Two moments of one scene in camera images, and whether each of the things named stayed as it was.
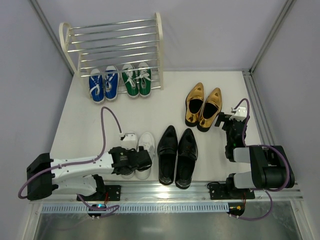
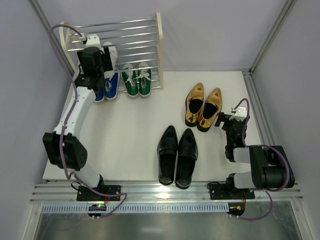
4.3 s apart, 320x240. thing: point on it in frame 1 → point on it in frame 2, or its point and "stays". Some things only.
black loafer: [187, 153] stays
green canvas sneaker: [144, 79] stays
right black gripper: [227, 121] stays
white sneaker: [147, 140] → [113, 54]
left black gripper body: [141, 160] → [107, 59]
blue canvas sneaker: [111, 83] stays
